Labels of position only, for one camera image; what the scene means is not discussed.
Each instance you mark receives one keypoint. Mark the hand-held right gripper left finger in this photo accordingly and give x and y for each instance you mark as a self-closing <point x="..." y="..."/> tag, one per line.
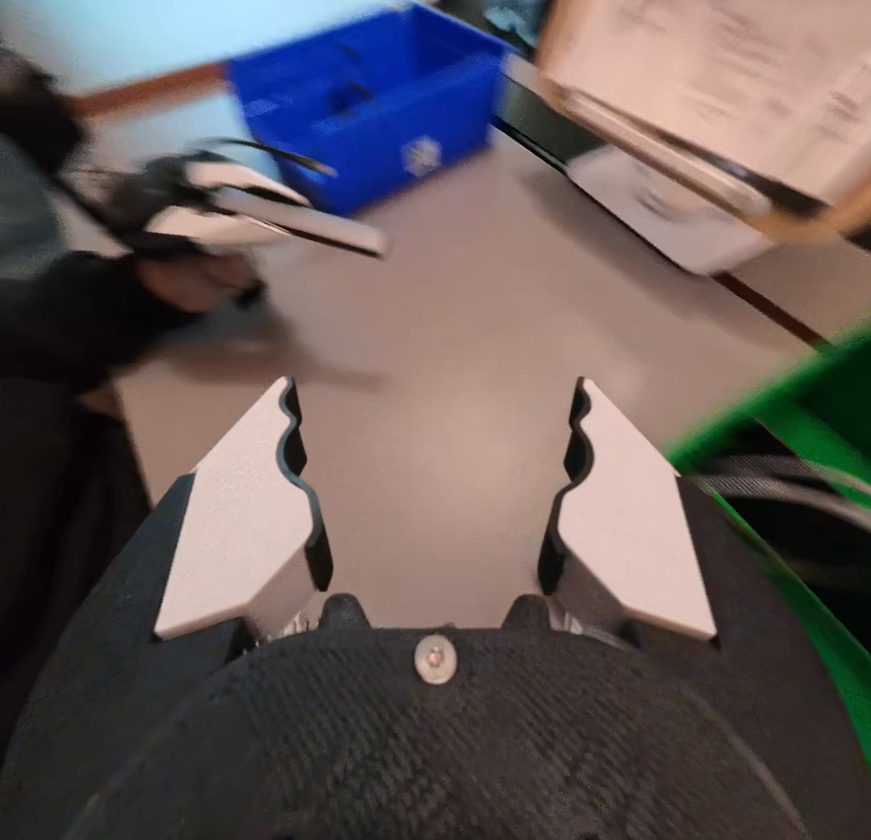
<point x="231" y="513"/>

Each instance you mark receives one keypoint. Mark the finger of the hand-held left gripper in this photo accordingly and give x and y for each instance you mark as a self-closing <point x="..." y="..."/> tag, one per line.
<point x="252" y="180"/>
<point x="299" y="224"/>

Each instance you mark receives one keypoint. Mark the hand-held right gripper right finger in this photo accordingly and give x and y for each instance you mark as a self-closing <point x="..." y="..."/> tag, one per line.
<point x="633" y="513"/>

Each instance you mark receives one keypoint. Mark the blue plastic bin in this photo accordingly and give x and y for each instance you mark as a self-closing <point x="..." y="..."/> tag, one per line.
<point x="381" y="132"/>

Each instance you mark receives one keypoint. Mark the green plastic bin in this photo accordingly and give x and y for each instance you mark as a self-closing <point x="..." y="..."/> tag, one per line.
<point x="803" y="404"/>

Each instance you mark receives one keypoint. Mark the person's left forearm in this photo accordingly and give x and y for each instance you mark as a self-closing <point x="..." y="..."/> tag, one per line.
<point x="68" y="309"/>

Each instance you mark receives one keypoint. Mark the grey desk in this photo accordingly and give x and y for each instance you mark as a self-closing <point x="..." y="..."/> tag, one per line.
<point x="476" y="275"/>

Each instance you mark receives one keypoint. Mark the person's left hand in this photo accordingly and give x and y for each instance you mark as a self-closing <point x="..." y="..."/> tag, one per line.
<point x="197" y="282"/>

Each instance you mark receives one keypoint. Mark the person's black clothing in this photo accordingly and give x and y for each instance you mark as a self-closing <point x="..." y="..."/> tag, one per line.
<point x="54" y="513"/>

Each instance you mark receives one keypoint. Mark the wooden document stand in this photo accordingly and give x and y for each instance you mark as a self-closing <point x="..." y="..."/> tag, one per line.
<point x="680" y="234"/>

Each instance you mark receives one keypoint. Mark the printed instruction sheet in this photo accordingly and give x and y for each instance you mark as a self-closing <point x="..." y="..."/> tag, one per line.
<point x="714" y="57"/>

